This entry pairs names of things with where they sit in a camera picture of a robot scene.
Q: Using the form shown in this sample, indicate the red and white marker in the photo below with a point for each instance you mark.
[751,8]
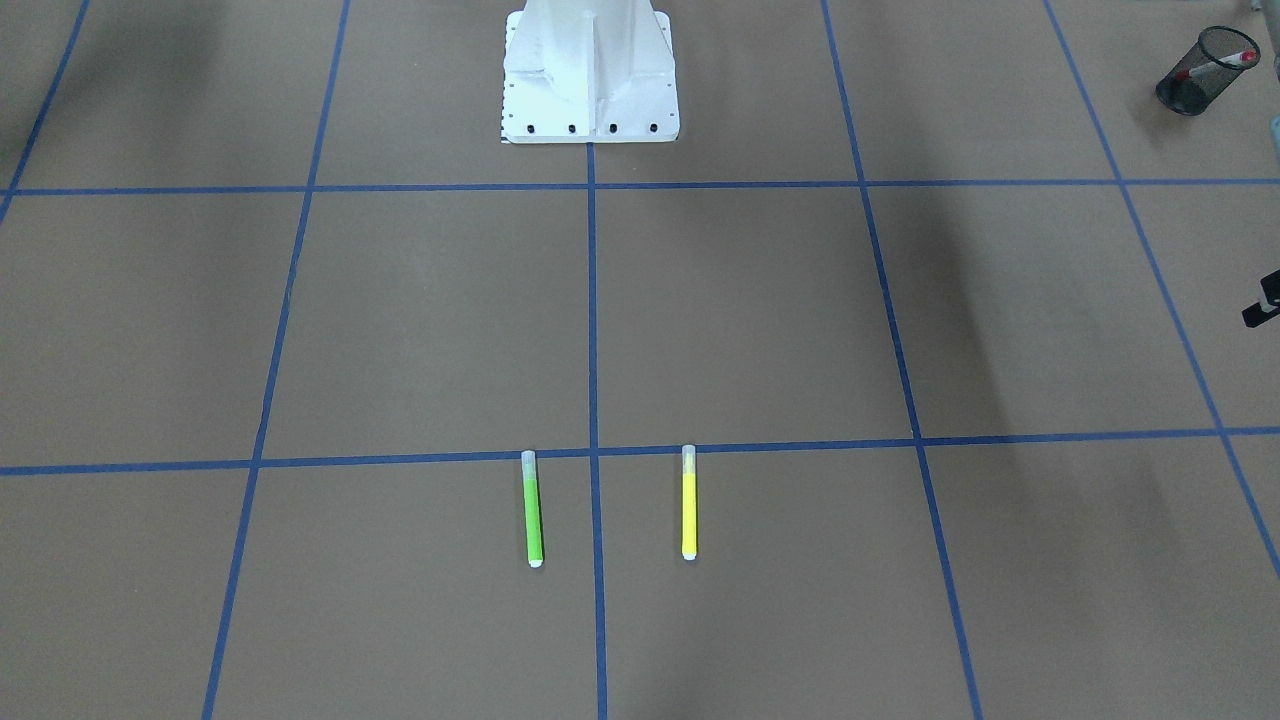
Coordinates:
[1235,63]

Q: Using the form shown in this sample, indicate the yellow marker pen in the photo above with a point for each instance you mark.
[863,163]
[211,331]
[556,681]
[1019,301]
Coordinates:
[689,546]

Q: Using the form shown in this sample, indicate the green marker pen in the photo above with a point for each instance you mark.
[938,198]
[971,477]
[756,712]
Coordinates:
[535,554]

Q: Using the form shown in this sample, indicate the black mesh pencil cup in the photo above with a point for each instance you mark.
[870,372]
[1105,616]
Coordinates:
[1219,55]

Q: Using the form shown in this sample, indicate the black object at edge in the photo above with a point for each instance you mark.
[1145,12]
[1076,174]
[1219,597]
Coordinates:
[1266,307]

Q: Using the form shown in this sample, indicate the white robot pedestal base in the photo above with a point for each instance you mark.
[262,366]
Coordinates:
[589,72]

